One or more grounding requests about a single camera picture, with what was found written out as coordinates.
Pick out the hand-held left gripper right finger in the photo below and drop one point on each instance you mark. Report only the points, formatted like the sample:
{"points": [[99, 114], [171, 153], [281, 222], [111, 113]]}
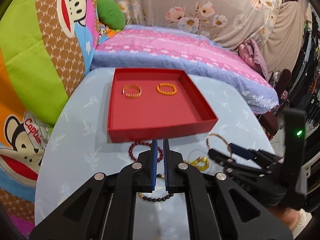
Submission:
{"points": [[166, 166]]}

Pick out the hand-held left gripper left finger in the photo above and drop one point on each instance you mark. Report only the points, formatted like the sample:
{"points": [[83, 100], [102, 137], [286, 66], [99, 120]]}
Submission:
{"points": [[154, 166]]}

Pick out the red cardboard box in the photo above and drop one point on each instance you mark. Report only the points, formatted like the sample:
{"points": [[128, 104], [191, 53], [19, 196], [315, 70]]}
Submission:
{"points": [[155, 110]]}

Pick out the person's right hand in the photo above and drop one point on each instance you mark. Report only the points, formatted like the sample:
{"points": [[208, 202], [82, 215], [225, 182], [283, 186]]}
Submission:
{"points": [[285, 217]]}

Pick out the grey floral cloth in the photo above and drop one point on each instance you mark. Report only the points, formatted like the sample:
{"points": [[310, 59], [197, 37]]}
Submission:
{"points": [[200, 2]]}

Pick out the pink and blue blanket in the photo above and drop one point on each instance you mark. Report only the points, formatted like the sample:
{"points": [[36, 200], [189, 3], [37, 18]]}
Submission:
{"points": [[175, 50]]}

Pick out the dark red stool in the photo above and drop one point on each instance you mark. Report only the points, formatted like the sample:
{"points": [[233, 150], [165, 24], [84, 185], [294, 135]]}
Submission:
{"points": [[285, 80], [271, 122]]}

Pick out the gold bangle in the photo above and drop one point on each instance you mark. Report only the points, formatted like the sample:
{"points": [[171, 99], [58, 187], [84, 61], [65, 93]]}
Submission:
{"points": [[226, 140]]}

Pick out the hanging dark clothes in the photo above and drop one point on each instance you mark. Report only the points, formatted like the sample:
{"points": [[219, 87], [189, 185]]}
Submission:
{"points": [[310, 67]]}

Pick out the green pillow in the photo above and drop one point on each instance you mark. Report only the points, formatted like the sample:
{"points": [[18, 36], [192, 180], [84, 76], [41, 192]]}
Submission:
{"points": [[111, 13]]}

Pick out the person's right forearm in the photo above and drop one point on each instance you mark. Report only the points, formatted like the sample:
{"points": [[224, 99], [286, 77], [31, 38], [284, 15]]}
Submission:
{"points": [[303, 218]]}

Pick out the beige curtain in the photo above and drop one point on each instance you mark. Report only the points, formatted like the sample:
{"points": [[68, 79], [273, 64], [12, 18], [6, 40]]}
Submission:
{"points": [[285, 35]]}

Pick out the cartoon monkey printed blanket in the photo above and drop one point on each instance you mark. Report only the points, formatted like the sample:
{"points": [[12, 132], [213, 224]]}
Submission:
{"points": [[37, 55]]}

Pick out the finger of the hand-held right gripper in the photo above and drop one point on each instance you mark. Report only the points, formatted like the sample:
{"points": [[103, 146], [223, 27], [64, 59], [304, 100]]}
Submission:
{"points": [[240, 150], [221, 158]]}

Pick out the crumpled pink cloth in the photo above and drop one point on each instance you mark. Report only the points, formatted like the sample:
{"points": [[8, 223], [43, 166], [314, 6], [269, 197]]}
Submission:
{"points": [[252, 55]]}

